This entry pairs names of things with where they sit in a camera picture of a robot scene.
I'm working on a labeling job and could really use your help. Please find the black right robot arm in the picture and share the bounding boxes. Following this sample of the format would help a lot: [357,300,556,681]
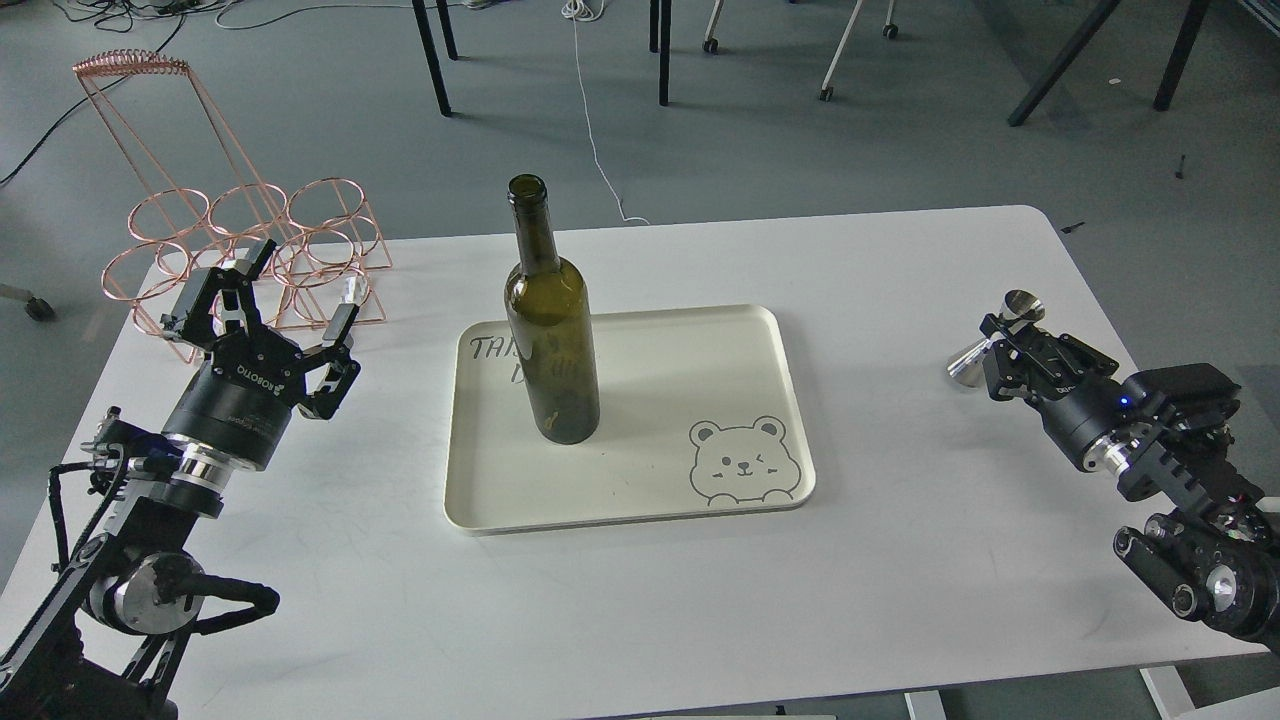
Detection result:
[980,314,1279,652]

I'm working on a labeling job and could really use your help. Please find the black desk legs right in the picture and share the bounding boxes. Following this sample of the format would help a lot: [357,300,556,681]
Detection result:
[1002,1,1213,128]

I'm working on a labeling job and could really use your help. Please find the steel double jigger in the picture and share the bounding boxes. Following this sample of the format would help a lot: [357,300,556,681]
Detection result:
[946,290,1044,388]

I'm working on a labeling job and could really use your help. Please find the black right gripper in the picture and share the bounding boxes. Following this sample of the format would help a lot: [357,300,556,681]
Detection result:
[980,314,1128,471]

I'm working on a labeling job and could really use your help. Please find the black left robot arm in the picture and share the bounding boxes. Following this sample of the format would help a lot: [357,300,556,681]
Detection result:
[3,240,366,719]

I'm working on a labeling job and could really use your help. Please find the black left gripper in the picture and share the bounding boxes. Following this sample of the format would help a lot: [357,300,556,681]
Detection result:
[160,238,361,471]

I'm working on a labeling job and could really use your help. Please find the copper wire bottle rack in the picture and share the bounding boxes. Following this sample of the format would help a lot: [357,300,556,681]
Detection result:
[73,49,393,337]

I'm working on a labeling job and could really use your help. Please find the white cable on floor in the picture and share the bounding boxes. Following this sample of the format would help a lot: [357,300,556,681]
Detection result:
[561,0,652,227]

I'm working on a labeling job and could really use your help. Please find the black table legs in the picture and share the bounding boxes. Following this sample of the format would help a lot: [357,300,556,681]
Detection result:
[410,0,673,118]

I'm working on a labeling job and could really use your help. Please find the cream tray with bear print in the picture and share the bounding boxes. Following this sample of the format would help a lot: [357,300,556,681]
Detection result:
[443,304,817,534]

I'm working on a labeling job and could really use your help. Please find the white office chair base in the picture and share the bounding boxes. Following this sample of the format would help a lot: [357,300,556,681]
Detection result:
[700,1,901,105]

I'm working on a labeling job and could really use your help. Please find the dark green wine bottle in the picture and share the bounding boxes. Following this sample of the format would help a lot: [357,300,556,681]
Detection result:
[504,174,600,445]

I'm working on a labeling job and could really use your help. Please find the chair caster left edge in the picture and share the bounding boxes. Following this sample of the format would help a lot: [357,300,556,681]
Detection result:
[0,283,58,322]

